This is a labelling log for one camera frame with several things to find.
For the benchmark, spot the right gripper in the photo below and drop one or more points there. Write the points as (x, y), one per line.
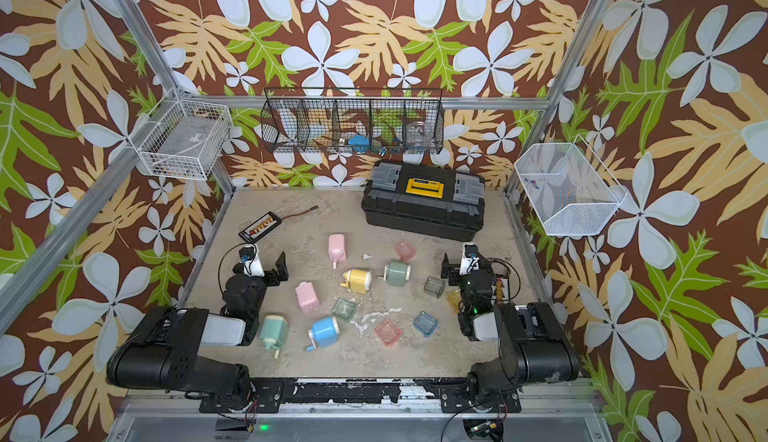
(453, 280)

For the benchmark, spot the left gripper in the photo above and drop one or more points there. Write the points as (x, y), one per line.
(281, 271)

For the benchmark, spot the green sharpener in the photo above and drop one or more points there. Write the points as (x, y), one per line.
(273, 333)
(397, 273)

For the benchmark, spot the pink sharpener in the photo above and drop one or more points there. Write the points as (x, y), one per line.
(337, 249)
(307, 297)

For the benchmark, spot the clear green tray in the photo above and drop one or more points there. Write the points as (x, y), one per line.
(344, 309)

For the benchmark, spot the clear red tray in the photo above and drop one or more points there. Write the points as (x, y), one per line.
(388, 332)

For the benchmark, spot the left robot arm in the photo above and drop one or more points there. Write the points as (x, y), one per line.
(162, 351)

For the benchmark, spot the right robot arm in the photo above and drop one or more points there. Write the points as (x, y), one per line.
(531, 343)

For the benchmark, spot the clear yellow tray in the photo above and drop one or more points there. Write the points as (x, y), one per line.
(454, 299)

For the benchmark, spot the clear grey tray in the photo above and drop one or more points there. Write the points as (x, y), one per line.
(434, 286)

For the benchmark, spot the clear blue tray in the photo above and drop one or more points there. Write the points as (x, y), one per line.
(425, 323)

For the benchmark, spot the clear pink tray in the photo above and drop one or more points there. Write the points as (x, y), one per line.
(405, 250)

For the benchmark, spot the blue pencil sharpener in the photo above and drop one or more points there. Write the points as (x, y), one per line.
(323, 333)

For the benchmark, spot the pink sharpener upright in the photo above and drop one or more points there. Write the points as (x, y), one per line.
(337, 249)

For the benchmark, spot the yellow pencil sharpener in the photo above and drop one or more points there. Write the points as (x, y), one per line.
(357, 280)

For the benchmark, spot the black battery holder right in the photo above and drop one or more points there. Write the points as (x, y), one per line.
(501, 291)

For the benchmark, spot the black battery holder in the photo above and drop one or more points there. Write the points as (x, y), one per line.
(261, 227)
(501, 291)

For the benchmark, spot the black battery holder left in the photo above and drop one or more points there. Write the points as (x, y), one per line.
(261, 227)

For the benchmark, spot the black plastic toolbox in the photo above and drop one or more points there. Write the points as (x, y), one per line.
(426, 200)

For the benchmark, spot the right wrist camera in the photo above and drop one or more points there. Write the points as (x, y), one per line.
(470, 259)

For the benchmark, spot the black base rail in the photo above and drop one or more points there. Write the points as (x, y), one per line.
(270, 395)

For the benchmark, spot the white wire basket right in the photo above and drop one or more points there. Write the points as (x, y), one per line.
(572, 191)

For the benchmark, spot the white wire basket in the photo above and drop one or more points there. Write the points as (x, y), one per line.
(572, 191)
(182, 137)

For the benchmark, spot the white wire basket left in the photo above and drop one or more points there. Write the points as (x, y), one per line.
(182, 137)

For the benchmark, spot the black wire basket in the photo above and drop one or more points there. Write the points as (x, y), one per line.
(354, 121)

